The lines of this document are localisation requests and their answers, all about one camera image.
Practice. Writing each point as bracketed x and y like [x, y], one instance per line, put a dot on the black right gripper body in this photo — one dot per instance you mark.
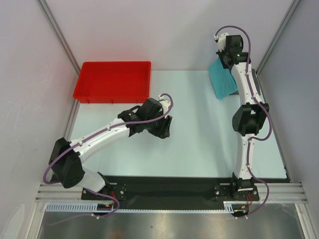
[222, 54]

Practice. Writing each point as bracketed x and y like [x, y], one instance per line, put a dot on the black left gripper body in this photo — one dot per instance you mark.
[158, 128]

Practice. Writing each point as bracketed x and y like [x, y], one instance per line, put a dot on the light blue t-shirt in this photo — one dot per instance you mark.
[222, 80]

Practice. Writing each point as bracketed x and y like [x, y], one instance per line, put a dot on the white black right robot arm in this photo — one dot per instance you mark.
[249, 118]

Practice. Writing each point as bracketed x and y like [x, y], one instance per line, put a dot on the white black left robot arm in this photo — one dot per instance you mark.
[68, 157]

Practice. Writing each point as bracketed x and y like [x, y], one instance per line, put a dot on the folded grey t-shirt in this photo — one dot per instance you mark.
[256, 81]

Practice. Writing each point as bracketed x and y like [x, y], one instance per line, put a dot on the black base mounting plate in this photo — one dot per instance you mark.
[170, 193]

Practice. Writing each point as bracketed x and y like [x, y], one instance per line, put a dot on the red plastic tray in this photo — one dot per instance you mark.
[112, 82]

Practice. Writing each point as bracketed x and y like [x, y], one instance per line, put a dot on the right aluminium corner post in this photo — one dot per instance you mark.
[283, 25]

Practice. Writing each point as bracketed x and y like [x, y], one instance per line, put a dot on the aluminium corner post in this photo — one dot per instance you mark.
[58, 33]
[283, 25]

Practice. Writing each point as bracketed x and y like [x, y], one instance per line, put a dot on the left aluminium corner post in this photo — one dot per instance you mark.
[58, 33]

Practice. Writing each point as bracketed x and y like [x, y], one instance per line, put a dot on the aluminium front frame rail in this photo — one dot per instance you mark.
[278, 193]

